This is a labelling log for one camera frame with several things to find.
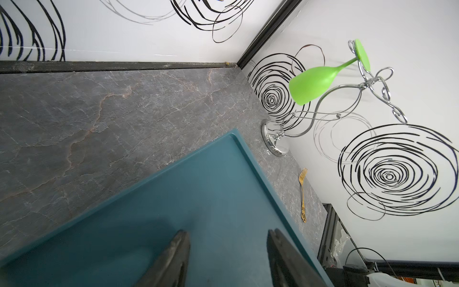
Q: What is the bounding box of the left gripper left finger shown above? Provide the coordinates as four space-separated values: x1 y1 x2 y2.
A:
134 230 191 287

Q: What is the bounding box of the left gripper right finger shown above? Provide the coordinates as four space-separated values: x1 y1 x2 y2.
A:
267 228 326 287

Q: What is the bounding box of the teal drawer cabinet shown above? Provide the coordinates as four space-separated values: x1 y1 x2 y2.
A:
1 130 332 287

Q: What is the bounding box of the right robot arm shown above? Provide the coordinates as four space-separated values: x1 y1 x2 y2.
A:
343 265 457 287

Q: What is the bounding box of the chrome glass holder stand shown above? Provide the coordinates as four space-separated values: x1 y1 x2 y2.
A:
261 39 409 157

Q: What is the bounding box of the green plastic wine glass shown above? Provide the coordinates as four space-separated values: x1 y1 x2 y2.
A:
289 39 371 105

